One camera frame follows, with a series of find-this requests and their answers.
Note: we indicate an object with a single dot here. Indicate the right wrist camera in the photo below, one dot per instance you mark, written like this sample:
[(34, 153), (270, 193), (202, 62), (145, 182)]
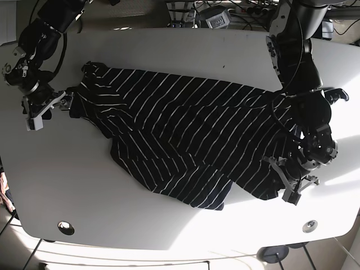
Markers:
[(34, 124)]

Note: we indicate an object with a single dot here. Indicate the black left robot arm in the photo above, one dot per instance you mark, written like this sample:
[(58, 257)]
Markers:
[(290, 48)]

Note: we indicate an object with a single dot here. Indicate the table grommet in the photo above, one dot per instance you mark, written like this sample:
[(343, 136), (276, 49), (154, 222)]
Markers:
[(310, 226), (66, 228)]

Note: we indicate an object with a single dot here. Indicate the right table grommet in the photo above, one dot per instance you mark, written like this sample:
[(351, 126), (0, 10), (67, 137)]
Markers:
[(310, 226)]

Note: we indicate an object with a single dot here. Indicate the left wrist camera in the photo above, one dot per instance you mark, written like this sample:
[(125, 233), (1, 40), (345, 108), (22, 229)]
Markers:
[(291, 197)]

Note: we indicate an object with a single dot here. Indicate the grey socket box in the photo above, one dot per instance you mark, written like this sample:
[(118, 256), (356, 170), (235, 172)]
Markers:
[(216, 17)]

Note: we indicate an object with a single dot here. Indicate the black white striped shirt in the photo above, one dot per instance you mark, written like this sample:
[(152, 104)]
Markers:
[(182, 136)]

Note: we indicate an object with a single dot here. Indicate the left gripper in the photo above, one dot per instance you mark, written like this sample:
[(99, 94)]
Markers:
[(293, 174)]

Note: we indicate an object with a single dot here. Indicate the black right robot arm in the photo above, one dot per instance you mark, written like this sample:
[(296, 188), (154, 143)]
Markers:
[(37, 43)]

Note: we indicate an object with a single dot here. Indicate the left table grommet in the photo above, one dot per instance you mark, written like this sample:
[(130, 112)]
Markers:
[(66, 228)]

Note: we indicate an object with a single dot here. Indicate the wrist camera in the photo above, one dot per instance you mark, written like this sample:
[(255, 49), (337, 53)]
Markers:
[(34, 124), (291, 197)]

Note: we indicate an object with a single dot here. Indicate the grey power adapter box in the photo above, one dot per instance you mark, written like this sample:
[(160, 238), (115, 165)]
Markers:
[(327, 30)]

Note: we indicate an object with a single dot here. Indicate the round black stand base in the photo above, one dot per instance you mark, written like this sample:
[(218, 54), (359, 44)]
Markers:
[(272, 254)]

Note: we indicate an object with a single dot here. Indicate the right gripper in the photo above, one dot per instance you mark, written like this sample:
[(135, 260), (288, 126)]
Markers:
[(64, 104)]

